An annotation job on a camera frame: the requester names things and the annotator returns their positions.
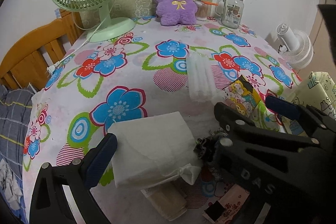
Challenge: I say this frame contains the pink wet wipes pack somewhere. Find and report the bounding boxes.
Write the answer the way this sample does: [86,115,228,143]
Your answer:
[203,184,250,223]

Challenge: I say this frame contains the yellow cartoon fabric basket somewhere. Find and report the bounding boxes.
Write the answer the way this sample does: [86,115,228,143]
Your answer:
[284,71,336,135]

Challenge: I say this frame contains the cartoon tissue pack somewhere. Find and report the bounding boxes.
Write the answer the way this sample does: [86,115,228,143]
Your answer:
[223,76,261,117]

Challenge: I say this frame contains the clear pack cotton pads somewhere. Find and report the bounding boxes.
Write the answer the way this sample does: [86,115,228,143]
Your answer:
[186,52,217,102]

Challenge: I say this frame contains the blue plaid bedding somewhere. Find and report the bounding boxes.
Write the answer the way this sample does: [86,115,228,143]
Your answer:
[1,85,34,223]

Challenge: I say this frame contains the beige paper roll pack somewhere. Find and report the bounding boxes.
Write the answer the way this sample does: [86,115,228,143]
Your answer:
[141,180,187,221]

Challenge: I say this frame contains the white standing fan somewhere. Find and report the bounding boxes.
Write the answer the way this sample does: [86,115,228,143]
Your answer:
[276,23,314,71]

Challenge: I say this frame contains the wooden bed headboard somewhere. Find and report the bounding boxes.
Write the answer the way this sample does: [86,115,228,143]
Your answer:
[0,9,83,90]

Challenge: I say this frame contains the floral tablecloth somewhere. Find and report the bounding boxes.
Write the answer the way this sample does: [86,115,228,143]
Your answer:
[22,15,302,224]

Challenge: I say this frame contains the glass mason jar green lid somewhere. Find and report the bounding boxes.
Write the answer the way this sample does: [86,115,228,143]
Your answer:
[215,0,244,29]

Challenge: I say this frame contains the cotton swab container orange lid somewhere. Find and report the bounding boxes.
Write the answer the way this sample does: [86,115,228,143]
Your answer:
[194,0,218,21]

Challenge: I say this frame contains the purple plush toy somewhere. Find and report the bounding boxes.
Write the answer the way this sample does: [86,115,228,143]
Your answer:
[155,0,197,26]

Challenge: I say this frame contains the white fan power cable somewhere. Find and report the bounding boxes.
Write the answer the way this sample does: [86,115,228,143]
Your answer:
[46,12,111,76]

